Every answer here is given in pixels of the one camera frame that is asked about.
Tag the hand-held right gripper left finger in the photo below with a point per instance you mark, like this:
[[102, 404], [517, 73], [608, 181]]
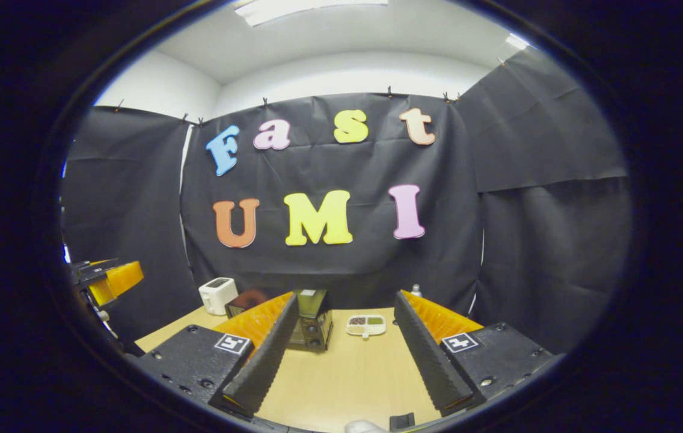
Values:
[[263, 361]]

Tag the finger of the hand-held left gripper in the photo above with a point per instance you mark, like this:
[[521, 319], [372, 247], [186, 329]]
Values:
[[119, 279]]

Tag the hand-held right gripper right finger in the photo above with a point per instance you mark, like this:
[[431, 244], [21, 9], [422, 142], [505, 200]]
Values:
[[425, 355]]

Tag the black electric oven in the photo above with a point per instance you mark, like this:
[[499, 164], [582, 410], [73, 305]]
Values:
[[314, 328]]

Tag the silver bottle with pink label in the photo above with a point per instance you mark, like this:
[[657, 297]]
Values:
[[416, 291]]

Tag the white divided tray of beans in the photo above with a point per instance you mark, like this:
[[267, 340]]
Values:
[[365, 325]]

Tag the white toaster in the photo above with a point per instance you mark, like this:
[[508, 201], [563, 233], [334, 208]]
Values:
[[217, 296]]

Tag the black backdrop cloth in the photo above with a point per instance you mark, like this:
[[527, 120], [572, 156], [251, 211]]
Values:
[[528, 240]]

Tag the ceiling light panel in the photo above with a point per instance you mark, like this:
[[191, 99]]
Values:
[[305, 9], [517, 41]]

